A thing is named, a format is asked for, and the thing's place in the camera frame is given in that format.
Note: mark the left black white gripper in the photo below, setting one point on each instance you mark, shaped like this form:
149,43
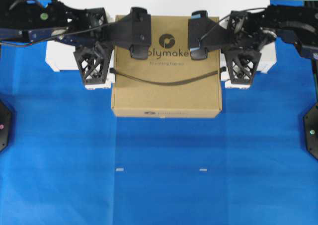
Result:
92,57

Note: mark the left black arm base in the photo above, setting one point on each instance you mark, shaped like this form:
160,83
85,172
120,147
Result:
5,125

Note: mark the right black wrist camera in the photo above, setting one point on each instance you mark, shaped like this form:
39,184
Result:
198,25

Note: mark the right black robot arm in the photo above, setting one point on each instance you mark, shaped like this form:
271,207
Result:
295,25

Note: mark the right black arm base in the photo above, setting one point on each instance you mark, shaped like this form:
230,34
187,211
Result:
310,120

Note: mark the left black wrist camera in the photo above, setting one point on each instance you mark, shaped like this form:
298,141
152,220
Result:
132,32

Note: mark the blue table cloth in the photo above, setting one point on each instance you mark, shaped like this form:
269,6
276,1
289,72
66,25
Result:
66,143

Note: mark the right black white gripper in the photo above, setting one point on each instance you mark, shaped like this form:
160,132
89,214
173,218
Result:
246,36

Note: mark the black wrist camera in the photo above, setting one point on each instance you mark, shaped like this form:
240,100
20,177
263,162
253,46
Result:
132,32
198,25

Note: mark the brown polymaker cardboard box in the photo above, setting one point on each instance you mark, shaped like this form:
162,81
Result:
168,84

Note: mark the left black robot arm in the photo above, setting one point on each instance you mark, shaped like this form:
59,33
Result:
27,22

